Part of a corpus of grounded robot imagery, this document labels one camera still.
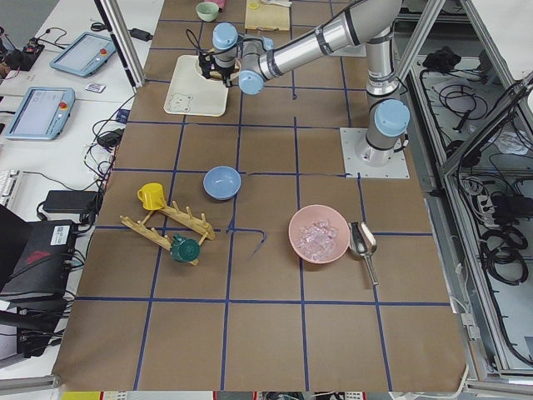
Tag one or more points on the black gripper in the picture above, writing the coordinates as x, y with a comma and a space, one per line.
226, 72

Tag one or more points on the cream round plate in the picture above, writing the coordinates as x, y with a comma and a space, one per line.
217, 70

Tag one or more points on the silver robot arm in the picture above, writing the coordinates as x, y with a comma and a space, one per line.
368, 23
351, 51

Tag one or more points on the cream bear tray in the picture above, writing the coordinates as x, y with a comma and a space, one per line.
190, 93

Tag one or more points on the pink cloth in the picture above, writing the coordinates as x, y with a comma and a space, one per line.
220, 3

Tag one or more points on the wooden cutting board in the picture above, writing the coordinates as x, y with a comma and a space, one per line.
267, 17

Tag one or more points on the white plastic fork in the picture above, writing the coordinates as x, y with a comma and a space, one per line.
280, 3

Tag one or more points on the blue bowl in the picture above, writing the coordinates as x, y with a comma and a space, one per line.
222, 182

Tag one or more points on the blue teach pendant far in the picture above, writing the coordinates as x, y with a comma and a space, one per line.
85, 55

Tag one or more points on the blue teach pendant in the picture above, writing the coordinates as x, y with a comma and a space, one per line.
42, 114
85, 55

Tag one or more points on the yellow cup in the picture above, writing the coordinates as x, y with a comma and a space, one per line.
152, 196

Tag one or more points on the blue teach pendant near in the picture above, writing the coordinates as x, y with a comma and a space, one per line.
42, 114

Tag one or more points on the dark green cup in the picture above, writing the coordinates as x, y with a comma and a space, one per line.
184, 249

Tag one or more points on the black power adapter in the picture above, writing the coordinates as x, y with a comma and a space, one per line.
64, 201

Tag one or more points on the pink bowl with ice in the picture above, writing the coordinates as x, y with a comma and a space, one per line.
319, 234

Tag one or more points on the metal scoop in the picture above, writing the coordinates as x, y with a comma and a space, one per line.
363, 245

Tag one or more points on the black laptop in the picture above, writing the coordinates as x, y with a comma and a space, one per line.
35, 259

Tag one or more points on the aluminium frame post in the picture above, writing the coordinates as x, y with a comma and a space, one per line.
113, 19

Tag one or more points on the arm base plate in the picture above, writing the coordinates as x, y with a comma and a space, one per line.
362, 161

